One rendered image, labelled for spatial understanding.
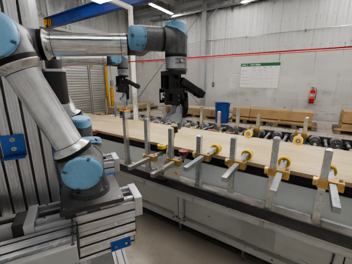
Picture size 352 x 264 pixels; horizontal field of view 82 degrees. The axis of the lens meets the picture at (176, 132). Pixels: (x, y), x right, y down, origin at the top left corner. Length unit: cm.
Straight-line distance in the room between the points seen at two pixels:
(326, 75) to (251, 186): 705
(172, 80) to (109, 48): 25
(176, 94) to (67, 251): 63
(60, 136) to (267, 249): 172
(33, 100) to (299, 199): 157
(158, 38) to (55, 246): 76
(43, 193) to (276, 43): 831
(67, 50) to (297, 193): 153
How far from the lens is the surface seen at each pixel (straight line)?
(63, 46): 81
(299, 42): 856
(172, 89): 70
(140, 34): 69
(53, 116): 68
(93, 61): 133
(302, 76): 846
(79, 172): 69
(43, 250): 88
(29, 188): 108
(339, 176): 165
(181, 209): 212
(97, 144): 83
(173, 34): 72
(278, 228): 158
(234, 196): 154
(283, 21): 875
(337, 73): 847
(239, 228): 196
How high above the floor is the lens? 149
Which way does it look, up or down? 14 degrees down
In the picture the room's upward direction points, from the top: straight up
